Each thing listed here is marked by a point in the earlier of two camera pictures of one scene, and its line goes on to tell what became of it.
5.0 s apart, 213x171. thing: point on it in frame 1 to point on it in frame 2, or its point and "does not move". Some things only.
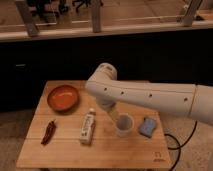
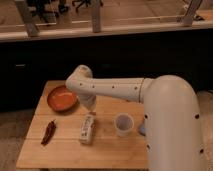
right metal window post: [188, 18] does not move
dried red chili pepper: [49, 132] does not move
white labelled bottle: [87, 127] does not move
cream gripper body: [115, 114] to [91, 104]
